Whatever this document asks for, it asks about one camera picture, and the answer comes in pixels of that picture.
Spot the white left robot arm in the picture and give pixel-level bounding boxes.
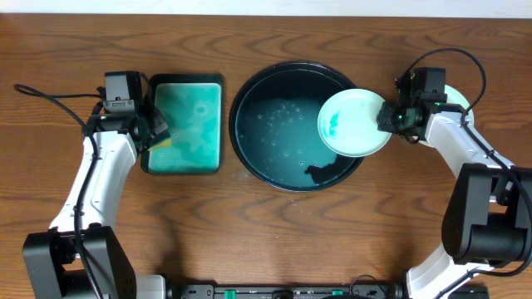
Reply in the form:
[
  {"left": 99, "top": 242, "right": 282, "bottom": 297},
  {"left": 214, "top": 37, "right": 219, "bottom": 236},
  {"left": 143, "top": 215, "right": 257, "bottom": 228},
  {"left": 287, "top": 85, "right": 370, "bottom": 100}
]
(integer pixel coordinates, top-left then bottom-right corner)
[{"left": 22, "top": 110, "right": 173, "bottom": 298}]

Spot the green yellow sponge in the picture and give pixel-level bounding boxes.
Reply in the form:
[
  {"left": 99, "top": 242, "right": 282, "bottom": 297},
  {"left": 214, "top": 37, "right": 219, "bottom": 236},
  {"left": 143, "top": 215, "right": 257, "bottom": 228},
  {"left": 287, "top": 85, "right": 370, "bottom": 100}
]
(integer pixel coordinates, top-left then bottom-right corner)
[{"left": 147, "top": 135, "right": 172, "bottom": 151}]

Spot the mint plate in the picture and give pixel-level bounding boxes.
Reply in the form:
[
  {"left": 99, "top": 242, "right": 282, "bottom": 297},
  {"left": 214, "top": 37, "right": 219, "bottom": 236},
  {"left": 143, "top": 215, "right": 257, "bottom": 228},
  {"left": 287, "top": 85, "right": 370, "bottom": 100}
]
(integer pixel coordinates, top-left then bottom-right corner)
[
  {"left": 318, "top": 89, "right": 392, "bottom": 158},
  {"left": 420, "top": 85, "right": 475, "bottom": 148}
]

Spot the black round tray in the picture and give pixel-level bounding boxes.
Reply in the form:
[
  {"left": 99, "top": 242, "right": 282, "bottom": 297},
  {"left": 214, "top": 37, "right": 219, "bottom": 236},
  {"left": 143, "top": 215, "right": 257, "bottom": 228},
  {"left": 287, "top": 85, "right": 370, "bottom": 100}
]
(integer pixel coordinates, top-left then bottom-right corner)
[{"left": 229, "top": 61, "right": 362, "bottom": 192}]

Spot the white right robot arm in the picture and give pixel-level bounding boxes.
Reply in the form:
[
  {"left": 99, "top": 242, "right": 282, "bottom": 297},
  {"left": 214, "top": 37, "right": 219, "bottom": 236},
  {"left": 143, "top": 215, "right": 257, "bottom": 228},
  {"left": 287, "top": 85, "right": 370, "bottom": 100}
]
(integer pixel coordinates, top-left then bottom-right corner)
[{"left": 377, "top": 102, "right": 531, "bottom": 298}]

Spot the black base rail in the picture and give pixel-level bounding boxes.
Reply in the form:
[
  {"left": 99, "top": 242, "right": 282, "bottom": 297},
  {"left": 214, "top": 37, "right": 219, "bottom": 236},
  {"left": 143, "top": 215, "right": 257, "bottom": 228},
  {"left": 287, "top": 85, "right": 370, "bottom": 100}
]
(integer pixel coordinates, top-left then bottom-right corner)
[{"left": 167, "top": 282, "right": 387, "bottom": 299}]

